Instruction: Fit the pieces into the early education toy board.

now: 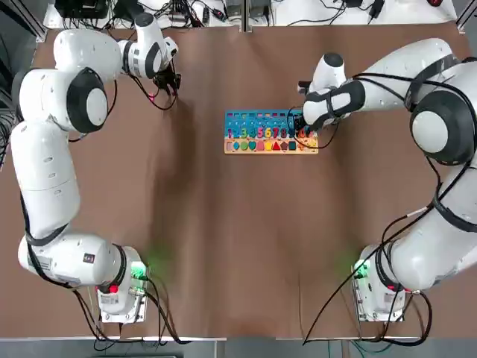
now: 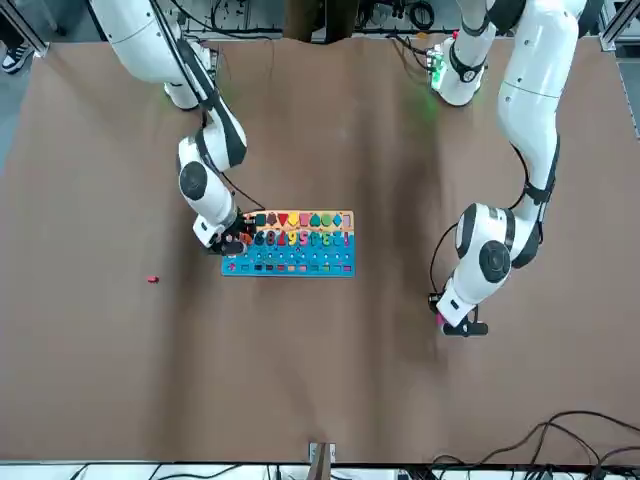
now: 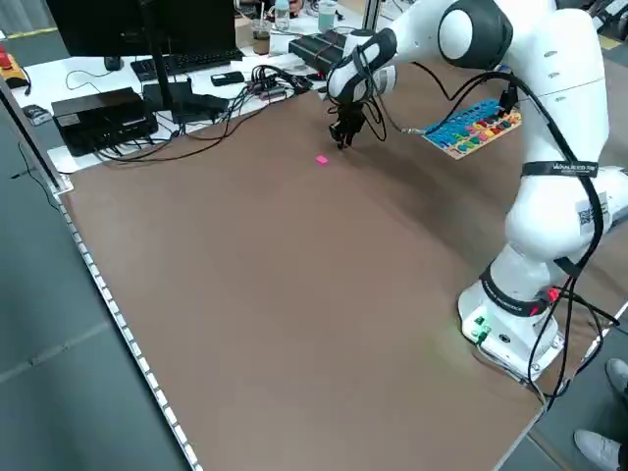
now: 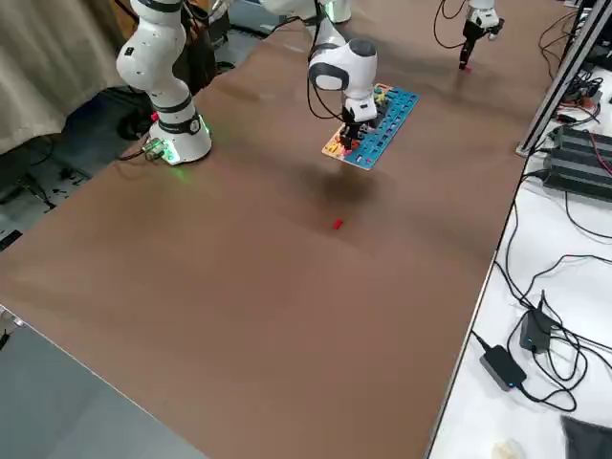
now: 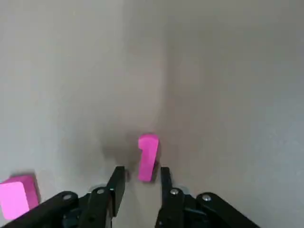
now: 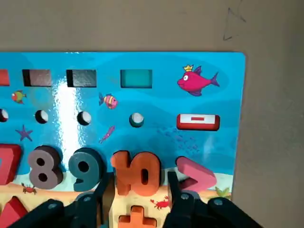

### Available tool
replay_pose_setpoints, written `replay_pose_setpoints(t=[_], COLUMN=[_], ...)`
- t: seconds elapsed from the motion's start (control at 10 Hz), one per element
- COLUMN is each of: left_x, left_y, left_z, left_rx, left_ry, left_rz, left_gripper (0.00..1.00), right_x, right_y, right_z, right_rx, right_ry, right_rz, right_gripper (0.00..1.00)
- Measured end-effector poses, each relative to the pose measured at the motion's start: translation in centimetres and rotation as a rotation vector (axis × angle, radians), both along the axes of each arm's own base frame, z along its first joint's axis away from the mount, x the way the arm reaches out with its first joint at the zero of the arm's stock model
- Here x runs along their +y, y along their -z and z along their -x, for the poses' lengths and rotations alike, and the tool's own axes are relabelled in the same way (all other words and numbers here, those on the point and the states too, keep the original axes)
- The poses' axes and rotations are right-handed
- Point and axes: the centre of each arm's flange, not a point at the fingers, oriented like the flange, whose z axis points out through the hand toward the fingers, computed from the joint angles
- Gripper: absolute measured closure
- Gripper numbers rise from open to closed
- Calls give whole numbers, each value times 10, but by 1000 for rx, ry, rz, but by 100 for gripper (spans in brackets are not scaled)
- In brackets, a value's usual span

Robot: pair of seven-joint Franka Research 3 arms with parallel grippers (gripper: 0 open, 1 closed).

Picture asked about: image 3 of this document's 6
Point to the black phone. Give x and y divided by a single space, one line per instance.
226 78

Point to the aluminium post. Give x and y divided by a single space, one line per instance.
371 15

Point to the colourful wooden toy board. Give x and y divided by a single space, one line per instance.
434 133

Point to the pink rectangular block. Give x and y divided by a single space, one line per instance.
322 160

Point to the black power supply box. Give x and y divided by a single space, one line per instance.
314 49

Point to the usb hub with plugs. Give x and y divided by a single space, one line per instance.
270 88

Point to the black monitor stand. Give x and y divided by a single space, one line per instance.
159 88

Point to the black keyboard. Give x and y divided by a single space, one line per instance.
196 60

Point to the teal cup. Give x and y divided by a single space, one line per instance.
327 17

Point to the black computer mouse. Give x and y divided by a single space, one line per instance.
113 63

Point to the black computer monitor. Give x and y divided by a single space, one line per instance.
147 24

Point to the brown cardboard box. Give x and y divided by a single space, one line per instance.
243 32

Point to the black dock box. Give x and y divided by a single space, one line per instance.
98 118

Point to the iced coffee cup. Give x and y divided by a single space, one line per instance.
261 41

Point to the white segmented edge strip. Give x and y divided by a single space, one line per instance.
129 338

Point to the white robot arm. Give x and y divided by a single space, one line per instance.
554 221

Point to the red emergency stop button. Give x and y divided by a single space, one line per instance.
12 73

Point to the small black device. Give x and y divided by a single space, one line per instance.
38 114

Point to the clear plastic bottle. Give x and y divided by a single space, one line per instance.
282 17

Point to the aluminium frame bar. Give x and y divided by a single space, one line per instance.
34 137

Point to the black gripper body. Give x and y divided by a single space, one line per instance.
353 118

